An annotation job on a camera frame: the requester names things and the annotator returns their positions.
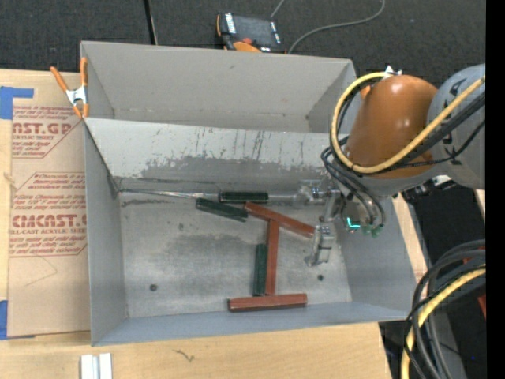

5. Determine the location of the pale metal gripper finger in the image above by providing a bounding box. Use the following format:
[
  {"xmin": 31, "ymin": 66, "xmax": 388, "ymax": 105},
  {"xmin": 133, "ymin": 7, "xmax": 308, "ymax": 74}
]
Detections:
[
  {"xmin": 295, "ymin": 180, "xmax": 337, "ymax": 207},
  {"xmin": 304, "ymin": 224, "xmax": 335, "ymax": 268}
]

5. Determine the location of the red-brown flat block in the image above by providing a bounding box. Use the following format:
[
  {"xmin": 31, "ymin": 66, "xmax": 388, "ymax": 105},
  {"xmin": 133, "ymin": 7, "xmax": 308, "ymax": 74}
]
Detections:
[
  {"xmin": 243, "ymin": 201, "xmax": 317, "ymax": 240},
  {"xmin": 264, "ymin": 219, "xmax": 282, "ymax": 297},
  {"xmin": 226, "ymin": 292, "xmax": 309, "ymax": 313}
]

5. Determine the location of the dark green flat block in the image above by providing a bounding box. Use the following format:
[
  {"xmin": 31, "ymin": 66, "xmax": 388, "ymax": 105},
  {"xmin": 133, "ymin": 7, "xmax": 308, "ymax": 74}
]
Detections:
[
  {"xmin": 195, "ymin": 197, "xmax": 250, "ymax": 223},
  {"xmin": 252, "ymin": 242, "xmax": 270, "ymax": 298},
  {"xmin": 218, "ymin": 190, "xmax": 271, "ymax": 205}
]

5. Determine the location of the grey metal bin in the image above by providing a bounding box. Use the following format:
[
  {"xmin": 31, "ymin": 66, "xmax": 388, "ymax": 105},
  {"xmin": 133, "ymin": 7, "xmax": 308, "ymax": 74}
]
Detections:
[{"xmin": 78, "ymin": 39, "xmax": 419, "ymax": 347}]

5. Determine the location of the brown cardboard board red print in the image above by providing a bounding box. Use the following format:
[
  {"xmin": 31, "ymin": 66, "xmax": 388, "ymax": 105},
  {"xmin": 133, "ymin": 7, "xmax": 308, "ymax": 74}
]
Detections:
[{"xmin": 0, "ymin": 68, "xmax": 92, "ymax": 341}]

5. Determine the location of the black cylinder on white bracket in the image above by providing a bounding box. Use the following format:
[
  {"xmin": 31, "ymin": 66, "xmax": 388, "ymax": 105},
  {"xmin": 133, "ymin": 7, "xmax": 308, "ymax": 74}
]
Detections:
[{"xmin": 400, "ymin": 174, "xmax": 455, "ymax": 205}]

